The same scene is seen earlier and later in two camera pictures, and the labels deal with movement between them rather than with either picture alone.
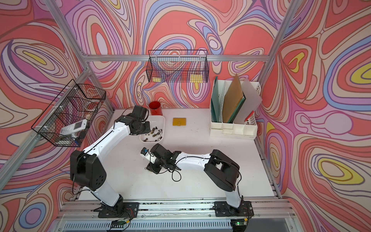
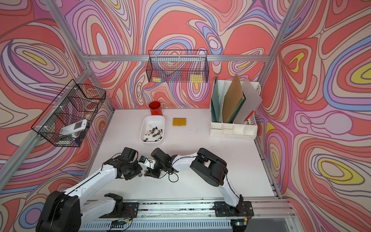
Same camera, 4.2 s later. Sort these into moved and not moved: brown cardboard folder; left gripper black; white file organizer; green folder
Moved: left gripper black
Not moved: white file organizer; green folder; brown cardboard folder
